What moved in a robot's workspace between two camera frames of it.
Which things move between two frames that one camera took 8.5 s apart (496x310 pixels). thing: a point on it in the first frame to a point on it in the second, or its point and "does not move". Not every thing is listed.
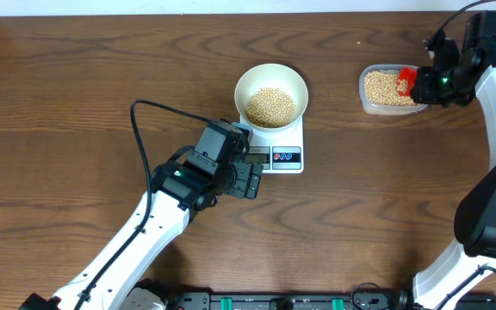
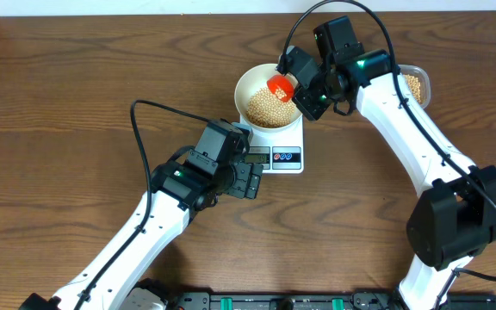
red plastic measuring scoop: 407,79 to 282,87
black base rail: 357,300 does not move
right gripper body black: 437,86 to 314,100
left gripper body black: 236,179 does not move
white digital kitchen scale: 278,150 does not move
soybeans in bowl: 270,108 does not move
